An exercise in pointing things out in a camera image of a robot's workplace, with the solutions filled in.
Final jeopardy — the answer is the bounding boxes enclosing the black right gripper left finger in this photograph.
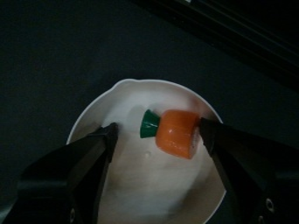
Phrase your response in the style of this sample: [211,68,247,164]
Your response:
[0,122,119,224]

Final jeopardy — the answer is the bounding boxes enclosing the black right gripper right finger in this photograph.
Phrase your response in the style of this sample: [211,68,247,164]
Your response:
[199,117,299,224]

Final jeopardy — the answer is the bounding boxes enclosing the orange toy carrot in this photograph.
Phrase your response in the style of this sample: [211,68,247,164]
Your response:
[139,108,202,160]

